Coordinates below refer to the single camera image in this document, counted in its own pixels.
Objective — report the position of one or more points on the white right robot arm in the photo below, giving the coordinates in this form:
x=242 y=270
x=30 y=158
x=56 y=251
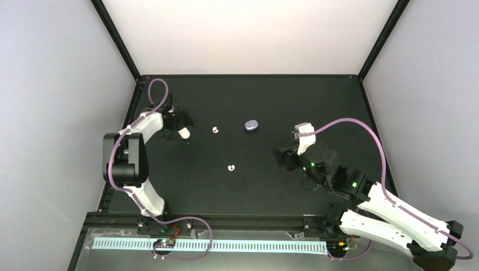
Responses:
x=373 y=213

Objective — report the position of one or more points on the black frame rail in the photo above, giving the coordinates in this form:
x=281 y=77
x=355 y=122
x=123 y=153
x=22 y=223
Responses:
x=146 y=225

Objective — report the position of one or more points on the white oval charging case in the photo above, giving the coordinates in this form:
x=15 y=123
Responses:
x=184 y=133

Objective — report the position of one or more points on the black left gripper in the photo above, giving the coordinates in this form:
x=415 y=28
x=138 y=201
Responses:
x=182 y=122

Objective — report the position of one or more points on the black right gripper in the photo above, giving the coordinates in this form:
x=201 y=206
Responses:
x=281 y=158

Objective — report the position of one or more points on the small circuit board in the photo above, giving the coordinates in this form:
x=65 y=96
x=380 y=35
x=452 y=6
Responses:
x=164 y=243

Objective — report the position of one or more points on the light blue slotted cable duct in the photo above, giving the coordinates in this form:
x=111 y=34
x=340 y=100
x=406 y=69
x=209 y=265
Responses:
x=197 y=245

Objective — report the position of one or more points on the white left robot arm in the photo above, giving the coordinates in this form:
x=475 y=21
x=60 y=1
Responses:
x=125 y=163

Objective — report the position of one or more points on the lavender earbud charging case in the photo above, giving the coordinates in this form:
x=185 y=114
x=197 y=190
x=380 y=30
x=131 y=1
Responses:
x=251 y=125

